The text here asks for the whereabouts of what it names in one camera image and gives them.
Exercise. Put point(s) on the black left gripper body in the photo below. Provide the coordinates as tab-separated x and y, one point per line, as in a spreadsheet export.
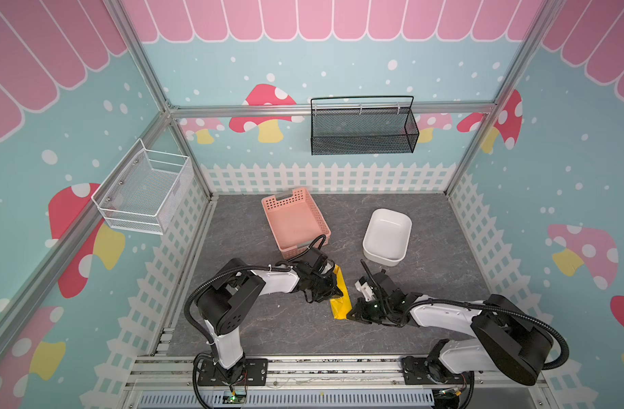
322	288

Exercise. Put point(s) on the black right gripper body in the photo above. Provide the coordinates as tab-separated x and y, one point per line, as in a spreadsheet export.
372	304

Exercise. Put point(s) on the yellow paper napkin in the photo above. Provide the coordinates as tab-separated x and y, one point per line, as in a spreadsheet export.
341	305

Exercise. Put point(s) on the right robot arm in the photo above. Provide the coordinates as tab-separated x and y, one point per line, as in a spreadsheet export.
499	336

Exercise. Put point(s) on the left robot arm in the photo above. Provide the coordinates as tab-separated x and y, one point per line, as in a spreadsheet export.
217	308

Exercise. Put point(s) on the pink perforated basket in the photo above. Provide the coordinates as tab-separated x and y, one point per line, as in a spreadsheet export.
295	220

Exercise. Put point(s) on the white plastic tray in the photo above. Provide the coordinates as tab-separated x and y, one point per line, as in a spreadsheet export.
387	237

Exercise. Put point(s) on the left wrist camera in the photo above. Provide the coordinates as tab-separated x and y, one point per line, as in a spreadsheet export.
315	258

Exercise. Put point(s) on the black wire wall basket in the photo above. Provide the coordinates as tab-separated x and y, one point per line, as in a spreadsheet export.
360	125

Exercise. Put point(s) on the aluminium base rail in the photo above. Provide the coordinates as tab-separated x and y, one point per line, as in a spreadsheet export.
317	381

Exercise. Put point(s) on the white wire wall basket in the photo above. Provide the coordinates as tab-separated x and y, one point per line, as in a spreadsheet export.
144	191

